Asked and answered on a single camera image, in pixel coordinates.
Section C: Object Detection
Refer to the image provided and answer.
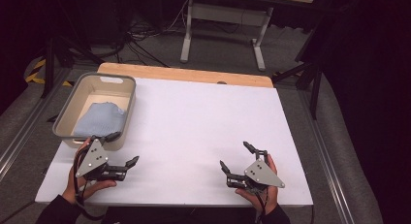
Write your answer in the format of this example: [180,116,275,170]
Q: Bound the bundle of floor cables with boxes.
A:
[103,0,192,68]

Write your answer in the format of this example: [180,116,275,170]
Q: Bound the right hand-held gripper black cable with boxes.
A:
[255,188,270,224]

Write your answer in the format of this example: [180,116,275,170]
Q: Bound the left hand-held gripper black cable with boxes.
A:
[72,152,108,222]

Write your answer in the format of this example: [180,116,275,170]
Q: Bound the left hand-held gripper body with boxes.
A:
[75,136,130,183]

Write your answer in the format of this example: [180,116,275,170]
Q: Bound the hand-held gripper black cable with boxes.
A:
[72,152,108,222]
[255,188,270,224]

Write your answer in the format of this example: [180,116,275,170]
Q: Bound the person's left hand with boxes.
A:
[61,137,118,206]

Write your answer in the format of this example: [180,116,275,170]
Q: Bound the person's right hand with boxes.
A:
[235,153,279,215]

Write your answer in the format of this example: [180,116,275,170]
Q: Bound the beige plastic basket grey rim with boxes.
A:
[51,72,138,152]

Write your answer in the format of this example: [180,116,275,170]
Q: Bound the white-legged wooden desk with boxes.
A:
[179,0,314,73]

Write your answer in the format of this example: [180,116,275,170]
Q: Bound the light blue tank top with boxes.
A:
[72,102,128,139]

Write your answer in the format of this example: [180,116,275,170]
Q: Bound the yellow black hazard tape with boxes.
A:
[24,58,74,88]

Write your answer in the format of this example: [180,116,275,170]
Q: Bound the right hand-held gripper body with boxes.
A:
[226,149,287,195]

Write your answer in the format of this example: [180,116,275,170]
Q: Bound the black tripod stand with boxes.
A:
[40,33,106,99]
[270,19,324,121]

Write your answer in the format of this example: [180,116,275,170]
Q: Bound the metal floor rail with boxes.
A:
[299,87,357,224]
[0,67,71,181]

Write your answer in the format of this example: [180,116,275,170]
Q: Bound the white board table cover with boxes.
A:
[34,77,314,208]

